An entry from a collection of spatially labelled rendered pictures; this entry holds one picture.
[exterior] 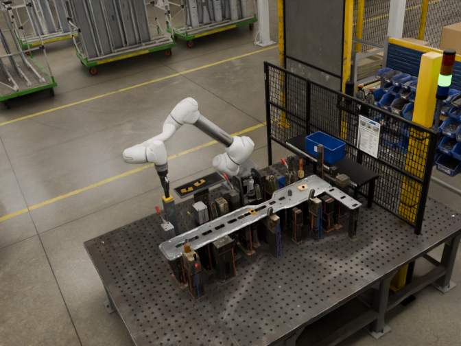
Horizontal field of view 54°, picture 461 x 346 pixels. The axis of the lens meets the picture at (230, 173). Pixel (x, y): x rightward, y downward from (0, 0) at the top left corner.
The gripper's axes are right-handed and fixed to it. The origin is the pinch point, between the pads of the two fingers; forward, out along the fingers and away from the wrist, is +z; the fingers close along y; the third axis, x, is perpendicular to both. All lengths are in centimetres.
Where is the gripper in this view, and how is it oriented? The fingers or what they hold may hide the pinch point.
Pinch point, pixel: (167, 193)
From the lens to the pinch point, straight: 323.9
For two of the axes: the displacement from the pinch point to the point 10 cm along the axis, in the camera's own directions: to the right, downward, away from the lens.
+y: 5.2, 4.2, -7.4
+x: 8.5, -3.4, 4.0
